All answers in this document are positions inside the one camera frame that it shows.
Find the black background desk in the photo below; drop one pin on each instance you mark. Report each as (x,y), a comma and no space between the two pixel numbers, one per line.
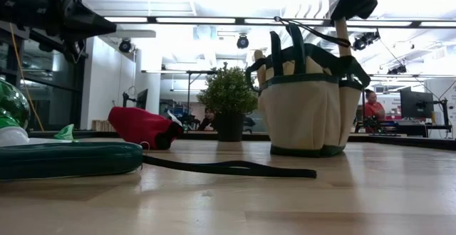
(409,128)

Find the potted green plant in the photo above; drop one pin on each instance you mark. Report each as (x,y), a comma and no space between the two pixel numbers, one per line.
(228,92)

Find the black aluminium table frame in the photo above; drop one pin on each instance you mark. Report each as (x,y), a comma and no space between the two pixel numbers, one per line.
(409,141)

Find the cream and green gardening bag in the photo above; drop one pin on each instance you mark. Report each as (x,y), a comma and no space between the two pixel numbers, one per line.
(303,114)

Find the black ceiling spotlight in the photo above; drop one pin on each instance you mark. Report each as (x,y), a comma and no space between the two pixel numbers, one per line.
(242,42)
(365,40)
(125,45)
(396,70)

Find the person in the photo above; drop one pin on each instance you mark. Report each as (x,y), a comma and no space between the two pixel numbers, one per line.
(207,119)
(373,110)

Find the red gardening glove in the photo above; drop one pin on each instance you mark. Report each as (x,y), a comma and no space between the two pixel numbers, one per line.
(142,126)

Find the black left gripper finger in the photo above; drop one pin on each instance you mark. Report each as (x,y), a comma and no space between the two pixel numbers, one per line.
(89,21)

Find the wooden crate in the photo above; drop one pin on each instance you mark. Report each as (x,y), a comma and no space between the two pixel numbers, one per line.
(103,125)

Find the green spray bottle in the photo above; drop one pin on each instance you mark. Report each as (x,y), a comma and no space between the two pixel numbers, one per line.
(12,107)

